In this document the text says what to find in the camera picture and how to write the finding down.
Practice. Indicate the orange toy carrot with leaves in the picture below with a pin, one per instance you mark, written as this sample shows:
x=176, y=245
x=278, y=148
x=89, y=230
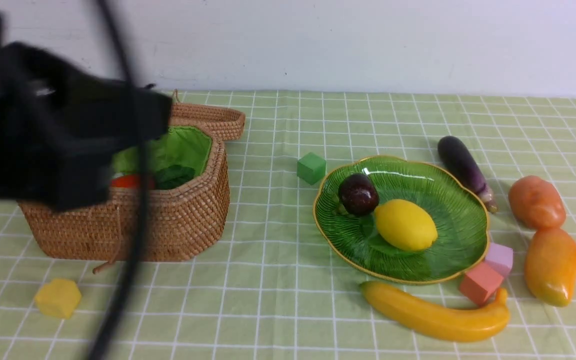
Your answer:
x=162, y=180

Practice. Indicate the green leaf-shaped glass plate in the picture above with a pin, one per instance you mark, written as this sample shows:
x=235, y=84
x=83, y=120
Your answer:
x=460, y=217

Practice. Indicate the orange toy mango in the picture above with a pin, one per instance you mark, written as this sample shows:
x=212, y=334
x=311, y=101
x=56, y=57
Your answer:
x=550, y=266

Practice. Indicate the yellow toy banana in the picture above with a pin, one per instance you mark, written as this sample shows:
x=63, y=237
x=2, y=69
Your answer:
x=436, y=321

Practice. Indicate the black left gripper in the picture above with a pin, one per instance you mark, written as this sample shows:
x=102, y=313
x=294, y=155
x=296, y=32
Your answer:
x=60, y=128

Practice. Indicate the yellow foam hexagon block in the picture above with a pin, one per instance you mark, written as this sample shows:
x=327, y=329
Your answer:
x=58, y=298

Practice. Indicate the brown toy potato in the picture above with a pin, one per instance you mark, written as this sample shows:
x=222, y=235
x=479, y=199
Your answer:
x=536, y=203

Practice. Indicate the yellow toy lemon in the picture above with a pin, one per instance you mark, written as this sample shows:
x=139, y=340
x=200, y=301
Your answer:
x=405, y=225

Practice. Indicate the woven rattan basket green lining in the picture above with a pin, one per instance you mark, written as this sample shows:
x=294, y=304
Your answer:
x=184, y=221

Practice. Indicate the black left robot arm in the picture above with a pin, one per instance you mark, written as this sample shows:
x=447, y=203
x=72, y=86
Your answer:
x=61, y=126

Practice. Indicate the purple toy eggplant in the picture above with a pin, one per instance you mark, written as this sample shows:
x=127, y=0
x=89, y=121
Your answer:
x=459, y=162

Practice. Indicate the purple toy mangosteen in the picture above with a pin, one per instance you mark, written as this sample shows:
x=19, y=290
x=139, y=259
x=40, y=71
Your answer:
x=357, y=196

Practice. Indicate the pink foam cube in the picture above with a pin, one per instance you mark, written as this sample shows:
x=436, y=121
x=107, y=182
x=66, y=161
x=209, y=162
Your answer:
x=500, y=258

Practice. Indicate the salmon foam cube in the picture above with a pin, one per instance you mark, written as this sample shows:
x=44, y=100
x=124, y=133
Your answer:
x=480, y=283

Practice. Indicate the green foam cube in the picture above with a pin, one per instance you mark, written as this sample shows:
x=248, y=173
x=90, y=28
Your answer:
x=311, y=168

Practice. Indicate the woven rattan basket lid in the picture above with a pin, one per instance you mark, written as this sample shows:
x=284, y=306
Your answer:
x=224, y=123

